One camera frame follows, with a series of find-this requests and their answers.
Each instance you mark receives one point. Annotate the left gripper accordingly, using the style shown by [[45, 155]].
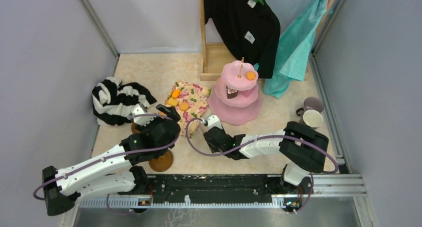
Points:
[[170, 111]]

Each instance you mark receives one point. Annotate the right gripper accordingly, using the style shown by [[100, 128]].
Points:
[[213, 149]]

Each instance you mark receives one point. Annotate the rectangular yellow biscuit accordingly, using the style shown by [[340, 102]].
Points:
[[172, 102]]

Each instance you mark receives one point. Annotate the round ridged biscuit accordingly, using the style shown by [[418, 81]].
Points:
[[184, 106]]

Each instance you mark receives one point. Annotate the orange fish shaped biscuit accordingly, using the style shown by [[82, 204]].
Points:
[[176, 93]]

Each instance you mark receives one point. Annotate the floral serving tray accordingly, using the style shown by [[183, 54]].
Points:
[[197, 97]]

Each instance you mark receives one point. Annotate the brown wooden coaster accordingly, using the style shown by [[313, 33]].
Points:
[[162, 163], [135, 128]]

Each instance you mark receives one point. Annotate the chocolate cake slice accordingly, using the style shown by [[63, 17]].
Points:
[[231, 93]]

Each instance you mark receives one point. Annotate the pink cake slice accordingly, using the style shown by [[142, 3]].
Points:
[[247, 93]]

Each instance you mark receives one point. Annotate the round smooth biscuit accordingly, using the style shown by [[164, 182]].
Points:
[[250, 75]]

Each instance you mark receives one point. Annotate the teal t-shirt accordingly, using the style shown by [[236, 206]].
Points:
[[293, 49]]

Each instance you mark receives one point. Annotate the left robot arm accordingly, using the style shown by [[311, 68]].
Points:
[[116, 170]]

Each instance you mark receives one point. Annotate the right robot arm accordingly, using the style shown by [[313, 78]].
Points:
[[303, 146]]

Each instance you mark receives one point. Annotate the pink three-tier cake stand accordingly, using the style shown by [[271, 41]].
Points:
[[239, 110]]

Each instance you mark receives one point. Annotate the black and white striped cloth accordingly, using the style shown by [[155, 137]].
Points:
[[113, 100]]

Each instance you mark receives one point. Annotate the grey mug with white interior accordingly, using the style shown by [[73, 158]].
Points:
[[312, 119]]

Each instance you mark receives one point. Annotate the purple mug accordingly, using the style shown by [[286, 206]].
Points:
[[311, 103]]

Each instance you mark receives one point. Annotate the black t-shirt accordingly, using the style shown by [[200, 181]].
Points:
[[249, 30]]

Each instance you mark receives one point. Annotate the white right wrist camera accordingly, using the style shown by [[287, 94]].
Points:
[[212, 121]]

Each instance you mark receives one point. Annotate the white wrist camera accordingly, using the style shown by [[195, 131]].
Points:
[[140, 116], [212, 121]]

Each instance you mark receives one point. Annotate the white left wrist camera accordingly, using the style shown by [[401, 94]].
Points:
[[140, 116]]

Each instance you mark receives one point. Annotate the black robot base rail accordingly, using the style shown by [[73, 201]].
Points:
[[223, 191]]

